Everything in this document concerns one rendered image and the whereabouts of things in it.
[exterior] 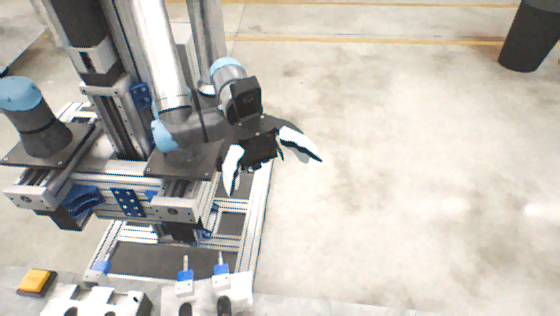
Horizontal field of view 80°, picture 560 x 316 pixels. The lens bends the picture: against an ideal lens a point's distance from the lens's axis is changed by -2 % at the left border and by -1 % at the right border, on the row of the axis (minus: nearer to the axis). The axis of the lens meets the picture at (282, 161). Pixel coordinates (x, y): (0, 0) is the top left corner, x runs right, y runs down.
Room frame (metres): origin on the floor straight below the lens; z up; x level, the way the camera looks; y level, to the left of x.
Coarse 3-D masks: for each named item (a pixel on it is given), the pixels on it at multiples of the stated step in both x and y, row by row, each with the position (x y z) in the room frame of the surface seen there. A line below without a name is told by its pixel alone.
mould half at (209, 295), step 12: (240, 276) 0.46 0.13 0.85; (168, 288) 0.42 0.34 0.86; (204, 288) 0.42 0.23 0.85; (240, 288) 0.42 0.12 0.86; (168, 300) 0.38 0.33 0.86; (180, 300) 0.38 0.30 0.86; (192, 300) 0.38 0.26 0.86; (204, 300) 0.38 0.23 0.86; (216, 300) 0.38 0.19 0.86; (240, 300) 0.38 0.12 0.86; (252, 300) 0.38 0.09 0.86; (168, 312) 0.35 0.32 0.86; (204, 312) 0.35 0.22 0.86; (216, 312) 0.35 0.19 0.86; (240, 312) 0.35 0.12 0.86; (252, 312) 0.35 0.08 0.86
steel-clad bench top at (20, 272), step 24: (0, 288) 0.44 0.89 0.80; (48, 288) 0.44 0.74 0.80; (120, 288) 0.44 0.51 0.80; (144, 288) 0.44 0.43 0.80; (0, 312) 0.37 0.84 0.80; (24, 312) 0.37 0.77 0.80; (264, 312) 0.37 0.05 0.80; (288, 312) 0.37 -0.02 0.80; (312, 312) 0.37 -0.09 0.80; (336, 312) 0.37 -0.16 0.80; (360, 312) 0.37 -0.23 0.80; (384, 312) 0.37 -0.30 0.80; (408, 312) 0.37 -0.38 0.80; (432, 312) 0.37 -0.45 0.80
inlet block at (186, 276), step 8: (184, 256) 0.52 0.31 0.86; (184, 264) 0.49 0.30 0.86; (184, 272) 0.46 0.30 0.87; (192, 272) 0.47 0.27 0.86; (184, 280) 0.44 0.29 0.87; (192, 280) 0.43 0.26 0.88; (176, 288) 0.41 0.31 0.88; (184, 288) 0.41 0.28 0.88; (192, 288) 0.41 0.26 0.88; (176, 296) 0.39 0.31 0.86; (184, 296) 0.39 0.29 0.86
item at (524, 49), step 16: (528, 0) 3.27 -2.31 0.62; (544, 0) 3.27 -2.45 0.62; (528, 16) 3.12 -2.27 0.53; (544, 16) 3.02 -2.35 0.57; (512, 32) 3.21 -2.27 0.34; (528, 32) 3.07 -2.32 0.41; (544, 32) 3.00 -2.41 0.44; (512, 48) 3.13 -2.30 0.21; (528, 48) 3.03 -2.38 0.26; (544, 48) 3.00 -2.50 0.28; (512, 64) 3.08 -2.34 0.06; (528, 64) 3.02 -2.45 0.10
